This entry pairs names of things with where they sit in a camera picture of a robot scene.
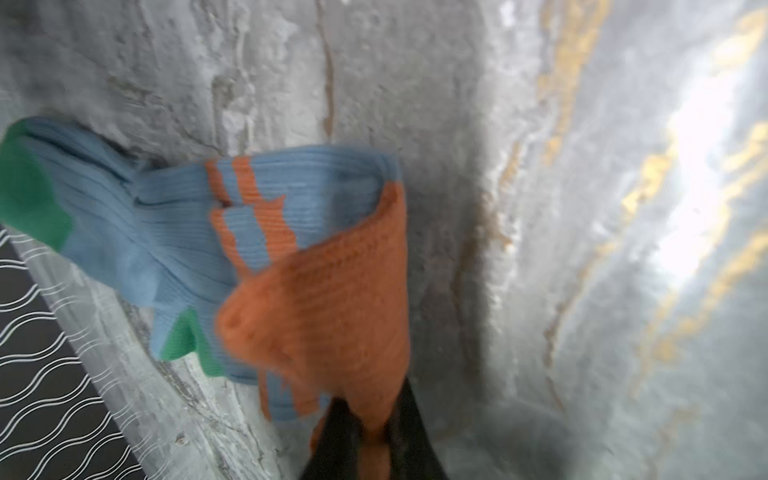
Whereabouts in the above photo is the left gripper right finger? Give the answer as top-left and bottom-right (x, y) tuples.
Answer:
(387, 378), (448, 480)

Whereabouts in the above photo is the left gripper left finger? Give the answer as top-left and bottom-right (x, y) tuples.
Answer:
(300, 398), (362, 480)

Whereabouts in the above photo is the blue orange striped sock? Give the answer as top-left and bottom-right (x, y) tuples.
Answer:
(1, 117), (410, 479)

